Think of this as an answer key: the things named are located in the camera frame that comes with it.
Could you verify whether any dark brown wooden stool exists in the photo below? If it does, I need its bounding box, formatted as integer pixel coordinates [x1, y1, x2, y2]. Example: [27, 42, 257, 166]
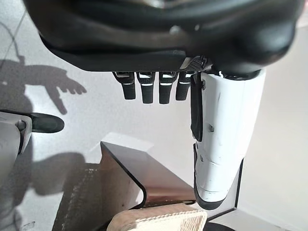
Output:
[51, 141, 200, 231]

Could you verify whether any white wicker basket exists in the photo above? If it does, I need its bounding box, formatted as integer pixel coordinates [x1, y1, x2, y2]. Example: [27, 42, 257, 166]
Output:
[109, 203, 208, 231]

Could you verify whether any left silver robot leg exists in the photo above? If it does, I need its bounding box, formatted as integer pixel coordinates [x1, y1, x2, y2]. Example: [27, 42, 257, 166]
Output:
[0, 110, 65, 217]

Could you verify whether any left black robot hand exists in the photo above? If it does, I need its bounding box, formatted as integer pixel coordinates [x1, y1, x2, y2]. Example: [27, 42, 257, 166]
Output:
[23, 0, 308, 210]

